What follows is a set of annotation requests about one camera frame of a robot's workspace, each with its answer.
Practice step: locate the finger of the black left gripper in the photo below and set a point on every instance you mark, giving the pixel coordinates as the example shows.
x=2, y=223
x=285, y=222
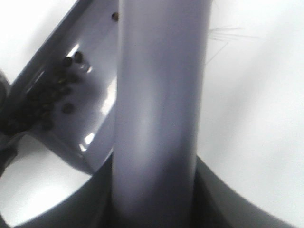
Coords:
x=4, y=90

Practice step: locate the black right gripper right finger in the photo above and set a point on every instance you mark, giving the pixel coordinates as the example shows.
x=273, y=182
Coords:
x=216, y=205

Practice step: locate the pile of coffee beans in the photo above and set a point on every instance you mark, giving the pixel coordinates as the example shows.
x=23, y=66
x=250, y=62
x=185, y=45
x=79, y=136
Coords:
x=72, y=55

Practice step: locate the purple plastic dustpan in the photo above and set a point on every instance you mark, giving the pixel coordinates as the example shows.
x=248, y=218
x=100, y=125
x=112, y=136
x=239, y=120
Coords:
x=83, y=130

